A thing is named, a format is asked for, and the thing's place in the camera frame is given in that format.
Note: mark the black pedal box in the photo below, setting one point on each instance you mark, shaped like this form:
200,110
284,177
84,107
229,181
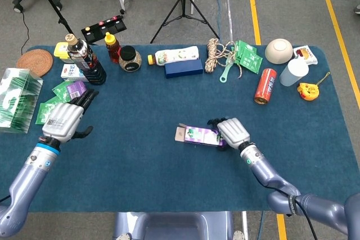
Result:
104,29

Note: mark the round woven coaster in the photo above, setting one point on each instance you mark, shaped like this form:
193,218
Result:
33,63

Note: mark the orange drink can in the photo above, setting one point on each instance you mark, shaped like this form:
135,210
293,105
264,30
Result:
265,85

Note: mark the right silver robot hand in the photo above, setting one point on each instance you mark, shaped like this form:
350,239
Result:
234,133

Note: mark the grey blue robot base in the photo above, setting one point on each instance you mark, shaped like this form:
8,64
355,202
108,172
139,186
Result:
174,226

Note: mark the glass jar black lid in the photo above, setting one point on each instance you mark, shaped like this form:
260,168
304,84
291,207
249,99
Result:
130,61

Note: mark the small purple box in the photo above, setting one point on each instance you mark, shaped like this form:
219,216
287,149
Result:
74,89

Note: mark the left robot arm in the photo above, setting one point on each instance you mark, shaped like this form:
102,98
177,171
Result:
28,172

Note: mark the black slanted stand pole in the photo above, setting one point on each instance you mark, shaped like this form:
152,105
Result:
53,1

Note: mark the pale blue plastic cup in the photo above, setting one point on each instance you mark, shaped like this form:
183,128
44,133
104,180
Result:
292,72

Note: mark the yellow tape measure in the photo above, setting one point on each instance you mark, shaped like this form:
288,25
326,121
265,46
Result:
308,91

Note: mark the white bottle yellow cap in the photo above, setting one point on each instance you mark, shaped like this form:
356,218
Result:
177,56

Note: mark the light green plastic brush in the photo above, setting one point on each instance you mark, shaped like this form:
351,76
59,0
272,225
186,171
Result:
225,75

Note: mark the blue table mat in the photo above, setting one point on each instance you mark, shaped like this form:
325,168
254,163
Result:
180,105

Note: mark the purple toothpaste carton box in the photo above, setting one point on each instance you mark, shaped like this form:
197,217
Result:
197,134

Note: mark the clear green tissue box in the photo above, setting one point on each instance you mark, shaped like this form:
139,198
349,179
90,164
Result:
17,102

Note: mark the honey bottle yellow cap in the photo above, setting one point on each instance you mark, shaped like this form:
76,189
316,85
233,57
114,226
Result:
113,50

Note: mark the white blue milk carton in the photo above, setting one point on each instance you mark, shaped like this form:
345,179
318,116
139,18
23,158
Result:
70,72

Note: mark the beige bowl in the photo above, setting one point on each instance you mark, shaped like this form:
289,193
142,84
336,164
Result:
278,51

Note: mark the container with yellow lid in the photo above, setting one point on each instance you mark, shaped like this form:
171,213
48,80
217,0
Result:
60,50

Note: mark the white red snack packet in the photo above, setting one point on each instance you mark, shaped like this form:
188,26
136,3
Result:
308,53

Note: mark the dark tea drink bottle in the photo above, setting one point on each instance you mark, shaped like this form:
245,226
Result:
90,65

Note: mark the dark blue rectangular box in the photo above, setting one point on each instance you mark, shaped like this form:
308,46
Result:
184,68

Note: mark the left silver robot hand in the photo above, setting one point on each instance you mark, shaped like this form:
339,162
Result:
63,122

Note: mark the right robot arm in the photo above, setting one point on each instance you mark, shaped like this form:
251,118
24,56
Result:
264,172

